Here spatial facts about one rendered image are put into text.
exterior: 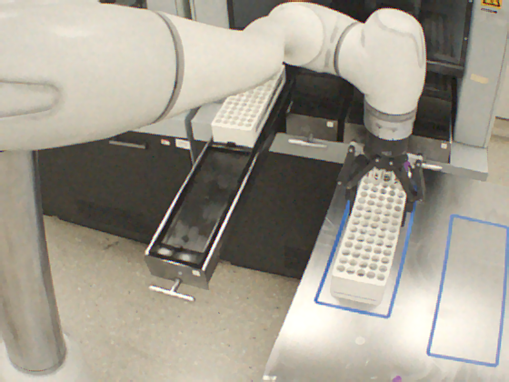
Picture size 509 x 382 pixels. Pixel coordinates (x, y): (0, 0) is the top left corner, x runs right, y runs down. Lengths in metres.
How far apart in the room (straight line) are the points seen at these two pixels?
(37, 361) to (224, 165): 0.69
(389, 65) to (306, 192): 0.83
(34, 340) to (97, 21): 0.47
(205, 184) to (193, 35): 0.78
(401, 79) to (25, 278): 0.58
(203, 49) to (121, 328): 1.62
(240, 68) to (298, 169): 1.01
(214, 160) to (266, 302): 0.82
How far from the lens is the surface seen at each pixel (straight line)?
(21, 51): 0.33
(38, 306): 0.67
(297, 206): 1.56
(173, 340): 1.88
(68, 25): 0.34
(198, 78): 0.41
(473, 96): 1.33
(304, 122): 1.34
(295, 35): 0.77
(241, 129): 1.20
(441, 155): 1.33
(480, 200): 1.16
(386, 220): 0.99
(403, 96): 0.78
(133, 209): 1.90
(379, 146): 0.86
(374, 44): 0.75
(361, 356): 0.89
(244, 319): 1.88
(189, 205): 1.14
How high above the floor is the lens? 1.62
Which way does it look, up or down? 45 degrees down
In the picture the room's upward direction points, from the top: 6 degrees counter-clockwise
